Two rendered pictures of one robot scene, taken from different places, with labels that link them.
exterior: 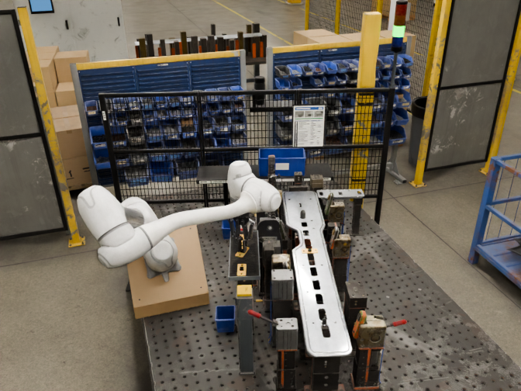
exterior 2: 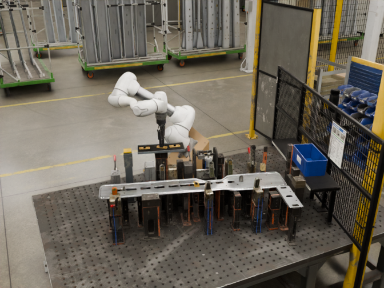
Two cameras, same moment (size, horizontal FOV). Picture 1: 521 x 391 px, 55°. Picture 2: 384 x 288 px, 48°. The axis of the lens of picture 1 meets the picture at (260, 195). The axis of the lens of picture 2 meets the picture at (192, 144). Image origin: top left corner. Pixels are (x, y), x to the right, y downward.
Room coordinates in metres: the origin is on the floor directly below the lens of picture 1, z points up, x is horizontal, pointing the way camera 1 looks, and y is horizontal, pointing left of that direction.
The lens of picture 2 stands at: (1.76, -3.01, 2.59)
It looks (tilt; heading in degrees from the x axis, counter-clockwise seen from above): 24 degrees down; 83
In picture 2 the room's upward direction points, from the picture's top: straight up
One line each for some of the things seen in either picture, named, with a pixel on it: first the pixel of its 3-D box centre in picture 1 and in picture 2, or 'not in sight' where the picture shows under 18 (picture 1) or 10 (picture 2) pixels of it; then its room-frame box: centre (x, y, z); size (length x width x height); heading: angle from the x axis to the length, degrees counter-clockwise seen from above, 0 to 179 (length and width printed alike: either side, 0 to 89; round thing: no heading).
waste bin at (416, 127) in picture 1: (430, 133); not in sight; (5.35, -1.94, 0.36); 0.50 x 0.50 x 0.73
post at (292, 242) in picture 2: (357, 214); (292, 223); (2.78, -0.62, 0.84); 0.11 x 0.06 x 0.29; 91
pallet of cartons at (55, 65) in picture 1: (63, 95); not in sight; (6.46, 2.59, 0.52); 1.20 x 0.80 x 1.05; 14
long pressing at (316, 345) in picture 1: (311, 254); (194, 185); (2.13, -0.26, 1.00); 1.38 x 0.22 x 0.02; 1
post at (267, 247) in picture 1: (269, 278); (180, 182); (2.05, -0.04, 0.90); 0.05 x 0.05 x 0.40; 1
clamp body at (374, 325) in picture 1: (367, 352); (117, 219); (1.56, -0.45, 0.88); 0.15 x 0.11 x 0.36; 91
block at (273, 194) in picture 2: (328, 222); (272, 210); (2.69, -0.43, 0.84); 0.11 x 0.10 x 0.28; 91
